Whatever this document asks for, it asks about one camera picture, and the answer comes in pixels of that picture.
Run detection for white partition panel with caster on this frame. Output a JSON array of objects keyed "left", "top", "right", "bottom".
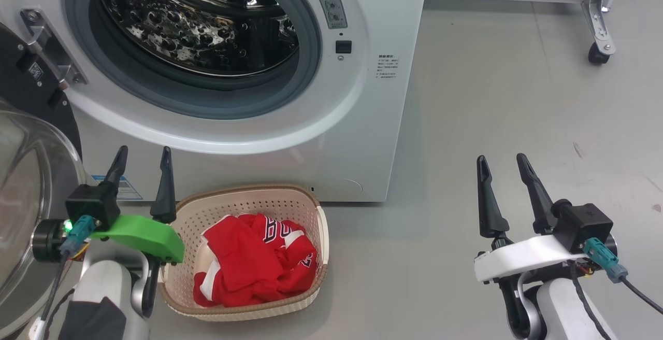
[{"left": 425, "top": 0, "right": 627, "bottom": 66}]

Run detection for camera cable teal connector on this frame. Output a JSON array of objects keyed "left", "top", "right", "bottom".
[
  {"left": 41, "top": 215, "right": 99, "bottom": 330},
  {"left": 583, "top": 237, "right": 663, "bottom": 315}
]

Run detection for cream perforated laundry basket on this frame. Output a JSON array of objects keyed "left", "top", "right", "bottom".
[{"left": 158, "top": 183, "right": 329, "bottom": 322}]

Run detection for right camera cable teal connector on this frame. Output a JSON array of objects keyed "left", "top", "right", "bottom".
[{"left": 583, "top": 237, "right": 663, "bottom": 315}]

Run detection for red basketball jersey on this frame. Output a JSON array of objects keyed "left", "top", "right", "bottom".
[{"left": 193, "top": 213, "right": 318, "bottom": 308}]

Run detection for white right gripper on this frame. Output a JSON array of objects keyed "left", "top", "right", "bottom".
[{"left": 474, "top": 153, "right": 586, "bottom": 284}]

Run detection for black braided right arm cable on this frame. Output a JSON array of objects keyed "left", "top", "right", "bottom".
[{"left": 569, "top": 261, "right": 614, "bottom": 340}]

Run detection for white front-load washing machine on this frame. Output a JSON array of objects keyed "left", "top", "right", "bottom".
[{"left": 0, "top": 0, "right": 430, "bottom": 203}]

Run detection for left camera cable teal connector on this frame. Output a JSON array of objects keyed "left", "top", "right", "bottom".
[{"left": 41, "top": 215, "right": 99, "bottom": 330}]

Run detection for black washing machine door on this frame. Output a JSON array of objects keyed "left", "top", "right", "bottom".
[{"left": 0, "top": 21, "right": 91, "bottom": 338}]

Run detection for blue energy label sticker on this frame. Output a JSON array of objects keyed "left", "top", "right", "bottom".
[{"left": 92, "top": 174, "right": 143, "bottom": 202}]

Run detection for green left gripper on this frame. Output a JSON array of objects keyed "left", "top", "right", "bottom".
[{"left": 91, "top": 146, "right": 185, "bottom": 264}]

